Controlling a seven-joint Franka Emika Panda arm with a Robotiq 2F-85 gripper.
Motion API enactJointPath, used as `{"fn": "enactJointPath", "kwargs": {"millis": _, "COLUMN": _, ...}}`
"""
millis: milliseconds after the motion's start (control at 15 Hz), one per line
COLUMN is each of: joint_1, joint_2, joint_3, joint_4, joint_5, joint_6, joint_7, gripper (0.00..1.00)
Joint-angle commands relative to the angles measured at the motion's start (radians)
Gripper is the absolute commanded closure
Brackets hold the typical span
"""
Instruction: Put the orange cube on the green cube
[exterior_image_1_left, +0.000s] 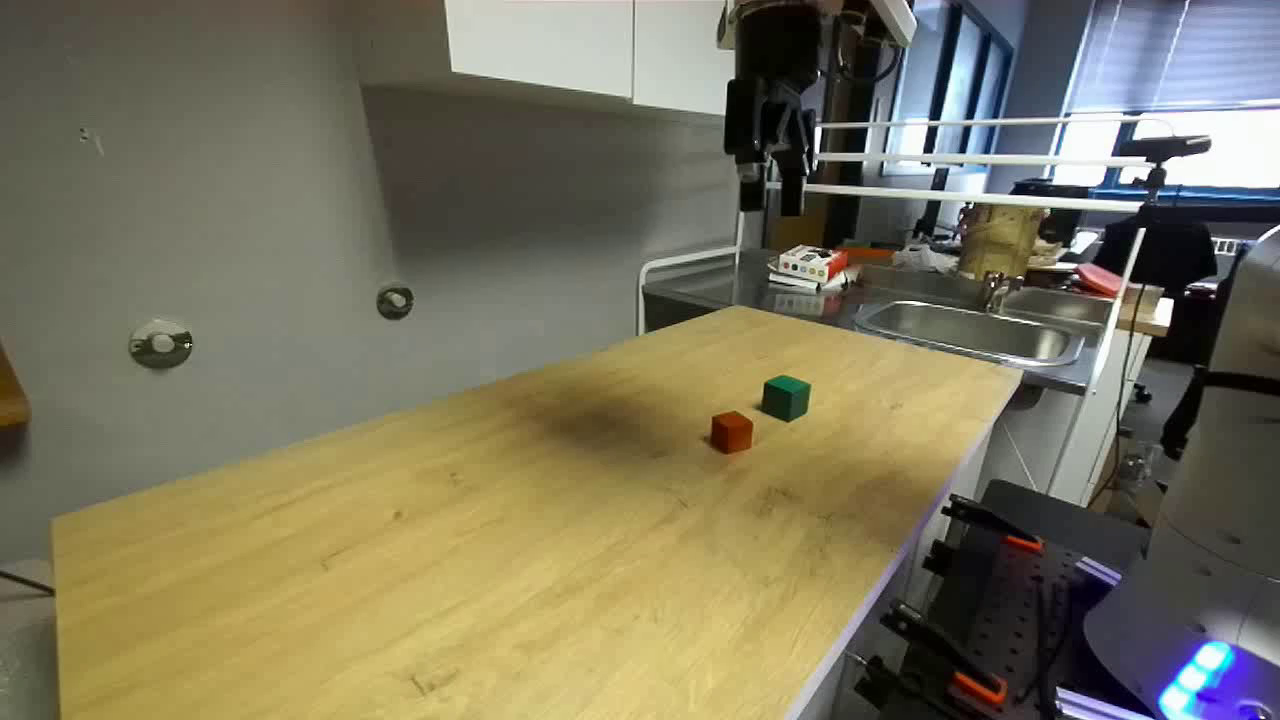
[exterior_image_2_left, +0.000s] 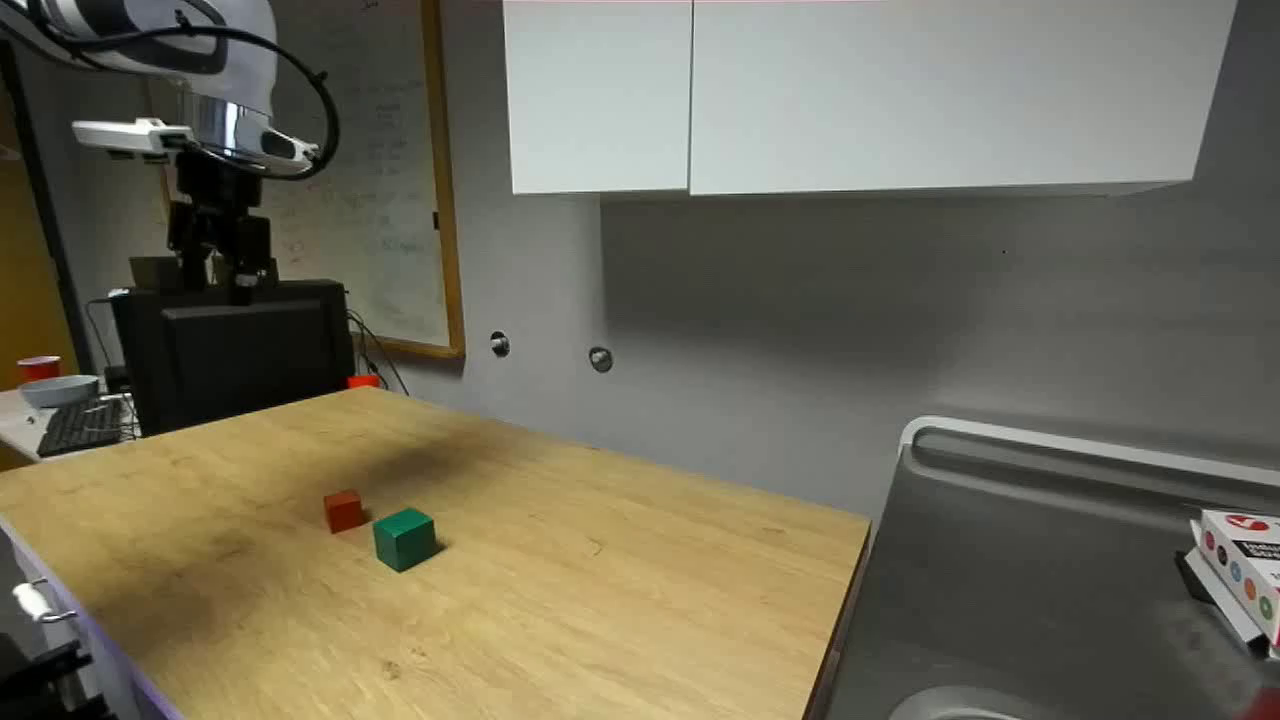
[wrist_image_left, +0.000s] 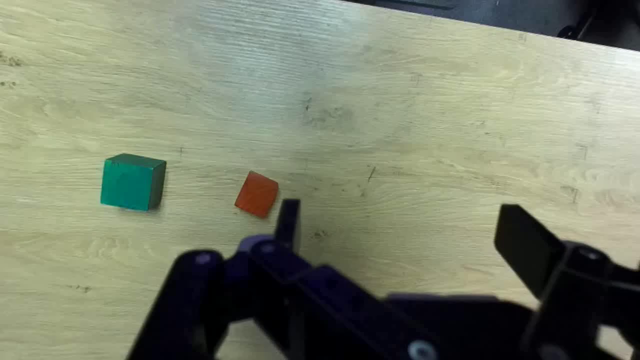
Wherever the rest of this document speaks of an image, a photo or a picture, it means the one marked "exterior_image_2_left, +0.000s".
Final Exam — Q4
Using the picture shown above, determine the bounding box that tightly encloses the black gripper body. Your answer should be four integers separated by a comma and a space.
162, 138, 281, 291

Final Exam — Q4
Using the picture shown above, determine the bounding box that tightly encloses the orange cube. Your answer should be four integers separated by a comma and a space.
318, 489, 370, 535

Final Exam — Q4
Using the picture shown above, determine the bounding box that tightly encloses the green cube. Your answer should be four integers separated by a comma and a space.
369, 503, 443, 576

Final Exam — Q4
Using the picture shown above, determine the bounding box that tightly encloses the black computer monitor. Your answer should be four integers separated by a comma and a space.
106, 276, 361, 439

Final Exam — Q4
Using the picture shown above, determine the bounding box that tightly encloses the wood framed whiteboard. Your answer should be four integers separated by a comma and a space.
260, 0, 469, 366

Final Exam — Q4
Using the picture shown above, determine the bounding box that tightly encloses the red cup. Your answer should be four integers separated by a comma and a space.
12, 353, 68, 391

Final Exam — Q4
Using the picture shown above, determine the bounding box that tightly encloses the black keyboard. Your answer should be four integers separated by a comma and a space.
30, 396, 131, 460

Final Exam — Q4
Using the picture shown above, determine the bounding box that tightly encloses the narrow white cabinet door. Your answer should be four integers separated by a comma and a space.
500, 0, 697, 199

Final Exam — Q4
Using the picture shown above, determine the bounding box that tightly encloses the stainless steel sink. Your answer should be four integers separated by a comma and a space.
802, 413, 1280, 720

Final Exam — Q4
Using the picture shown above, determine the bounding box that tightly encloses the white printed card box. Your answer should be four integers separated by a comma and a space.
1179, 503, 1280, 662

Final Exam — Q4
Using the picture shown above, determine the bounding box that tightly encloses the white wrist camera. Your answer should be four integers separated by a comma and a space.
68, 117, 197, 158

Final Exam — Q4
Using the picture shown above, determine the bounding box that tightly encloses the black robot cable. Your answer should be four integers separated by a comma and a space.
28, 17, 343, 184

